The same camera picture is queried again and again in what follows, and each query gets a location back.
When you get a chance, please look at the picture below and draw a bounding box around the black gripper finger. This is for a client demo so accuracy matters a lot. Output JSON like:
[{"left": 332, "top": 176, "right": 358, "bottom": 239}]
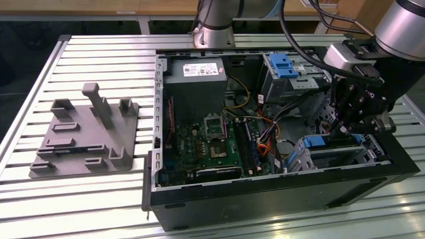
[
  {"left": 330, "top": 83, "right": 361, "bottom": 139},
  {"left": 346, "top": 96, "right": 386, "bottom": 135}
]

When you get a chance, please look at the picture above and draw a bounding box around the black disk wire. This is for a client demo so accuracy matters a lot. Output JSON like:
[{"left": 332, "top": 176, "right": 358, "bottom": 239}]
[{"left": 271, "top": 86, "right": 334, "bottom": 124}]

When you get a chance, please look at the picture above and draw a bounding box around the metal disk bay cage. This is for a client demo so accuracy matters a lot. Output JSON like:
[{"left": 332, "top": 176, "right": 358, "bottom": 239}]
[{"left": 284, "top": 119, "right": 393, "bottom": 175}]

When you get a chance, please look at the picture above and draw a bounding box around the black RAM slot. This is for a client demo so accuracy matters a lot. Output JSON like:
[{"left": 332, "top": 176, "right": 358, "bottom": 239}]
[{"left": 233, "top": 119, "right": 251, "bottom": 175}]

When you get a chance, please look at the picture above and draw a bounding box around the metal optical drive cage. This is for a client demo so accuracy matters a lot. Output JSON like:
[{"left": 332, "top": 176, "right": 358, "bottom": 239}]
[{"left": 261, "top": 52, "right": 336, "bottom": 106}]

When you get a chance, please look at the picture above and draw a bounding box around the blue plastic drive latch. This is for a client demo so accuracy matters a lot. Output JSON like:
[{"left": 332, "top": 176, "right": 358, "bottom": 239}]
[{"left": 269, "top": 53, "right": 298, "bottom": 79}]

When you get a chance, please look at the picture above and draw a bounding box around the RAM stick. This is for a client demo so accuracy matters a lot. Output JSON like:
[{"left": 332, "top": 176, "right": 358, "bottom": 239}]
[{"left": 244, "top": 120, "right": 264, "bottom": 173}]

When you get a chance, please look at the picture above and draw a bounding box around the CPU socket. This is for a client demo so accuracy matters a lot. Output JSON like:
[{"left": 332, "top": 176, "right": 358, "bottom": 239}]
[{"left": 208, "top": 142, "right": 233, "bottom": 160}]

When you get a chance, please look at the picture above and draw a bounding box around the black open PC case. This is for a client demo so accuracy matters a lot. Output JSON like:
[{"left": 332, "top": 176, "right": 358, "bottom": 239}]
[{"left": 141, "top": 46, "right": 421, "bottom": 231}]

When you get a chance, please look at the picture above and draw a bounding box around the gray power supply unit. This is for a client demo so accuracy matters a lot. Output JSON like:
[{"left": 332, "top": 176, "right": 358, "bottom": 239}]
[{"left": 164, "top": 58, "right": 228, "bottom": 124}]

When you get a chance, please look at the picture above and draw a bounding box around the black graphics card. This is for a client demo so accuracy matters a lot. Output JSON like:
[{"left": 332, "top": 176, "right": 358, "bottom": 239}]
[{"left": 195, "top": 166, "right": 243, "bottom": 182}]

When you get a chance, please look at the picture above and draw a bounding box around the green motherboard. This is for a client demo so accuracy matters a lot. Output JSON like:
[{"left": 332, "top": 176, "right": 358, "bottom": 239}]
[{"left": 159, "top": 112, "right": 284, "bottom": 186}]

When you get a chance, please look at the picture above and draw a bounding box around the gray plastic parts rack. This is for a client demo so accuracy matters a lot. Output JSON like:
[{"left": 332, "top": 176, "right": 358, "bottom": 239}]
[{"left": 28, "top": 82, "right": 140, "bottom": 179}]

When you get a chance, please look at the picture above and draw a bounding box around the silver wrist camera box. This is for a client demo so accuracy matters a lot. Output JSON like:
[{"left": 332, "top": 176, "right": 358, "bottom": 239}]
[{"left": 324, "top": 42, "right": 364, "bottom": 73}]

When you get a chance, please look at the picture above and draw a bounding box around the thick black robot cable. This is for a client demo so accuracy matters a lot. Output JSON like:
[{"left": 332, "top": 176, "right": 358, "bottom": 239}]
[{"left": 279, "top": 0, "right": 385, "bottom": 85}]

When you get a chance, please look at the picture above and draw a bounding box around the orange wire bundle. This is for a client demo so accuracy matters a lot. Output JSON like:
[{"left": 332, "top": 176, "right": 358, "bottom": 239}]
[{"left": 255, "top": 114, "right": 281, "bottom": 157}]

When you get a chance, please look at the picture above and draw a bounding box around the yellow wire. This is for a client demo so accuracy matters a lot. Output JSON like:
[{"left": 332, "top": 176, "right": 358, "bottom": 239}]
[{"left": 224, "top": 76, "right": 252, "bottom": 110}]

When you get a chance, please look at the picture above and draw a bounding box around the metal socket cover frame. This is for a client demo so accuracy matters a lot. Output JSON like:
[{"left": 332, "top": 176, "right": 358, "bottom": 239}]
[{"left": 203, "top": 114, "right": 228, "bottom": 142}]

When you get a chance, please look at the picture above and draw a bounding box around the red flat cable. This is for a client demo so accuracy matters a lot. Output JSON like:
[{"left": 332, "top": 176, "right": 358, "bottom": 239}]
[{"left": 167, "top": 96, "right": 176, "bottom": 148}]

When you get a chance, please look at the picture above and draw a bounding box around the thin gray arm cable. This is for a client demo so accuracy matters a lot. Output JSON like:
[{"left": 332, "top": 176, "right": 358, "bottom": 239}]
[{"left": 188, "top": 0, "right": 204, "bottom": 35}]

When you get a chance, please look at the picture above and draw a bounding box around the wooden workbench white frame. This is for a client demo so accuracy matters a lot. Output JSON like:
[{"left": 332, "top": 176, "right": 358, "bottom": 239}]
[{"left": 0, "top": 0, "right": 340, "bottom": 35}]

